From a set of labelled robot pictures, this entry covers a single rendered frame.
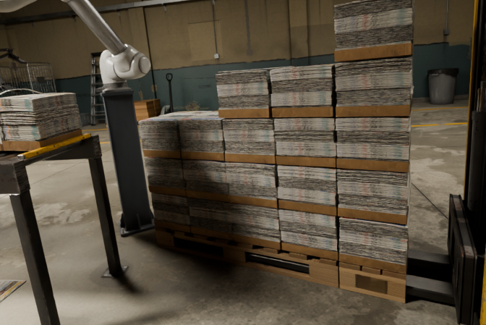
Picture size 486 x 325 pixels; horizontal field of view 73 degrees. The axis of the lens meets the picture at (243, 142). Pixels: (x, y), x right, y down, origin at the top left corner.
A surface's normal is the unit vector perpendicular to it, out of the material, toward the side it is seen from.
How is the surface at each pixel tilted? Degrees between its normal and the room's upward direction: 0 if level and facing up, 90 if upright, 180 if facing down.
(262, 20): 90
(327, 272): 90
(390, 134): 90
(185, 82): 90
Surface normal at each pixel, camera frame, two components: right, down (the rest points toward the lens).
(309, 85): -0.47, 0.22
